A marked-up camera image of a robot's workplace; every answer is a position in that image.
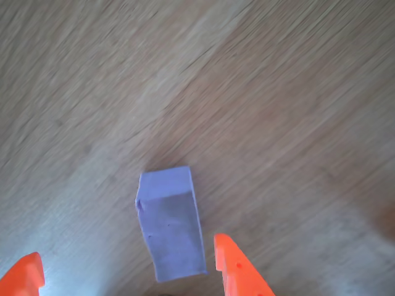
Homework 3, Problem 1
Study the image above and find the purple foam block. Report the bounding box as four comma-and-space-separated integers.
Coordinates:
135, 165, 210, 283

